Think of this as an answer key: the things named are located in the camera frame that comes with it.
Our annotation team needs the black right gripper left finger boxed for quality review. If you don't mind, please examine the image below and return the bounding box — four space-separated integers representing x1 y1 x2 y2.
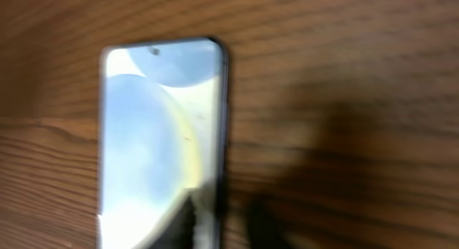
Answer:
148 197 196 249

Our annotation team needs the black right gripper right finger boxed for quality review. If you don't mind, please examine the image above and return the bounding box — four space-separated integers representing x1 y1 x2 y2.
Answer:
247 200 294 249

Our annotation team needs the Galaxy smartphone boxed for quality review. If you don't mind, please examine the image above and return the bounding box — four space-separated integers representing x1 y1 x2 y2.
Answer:
98 37 230 248

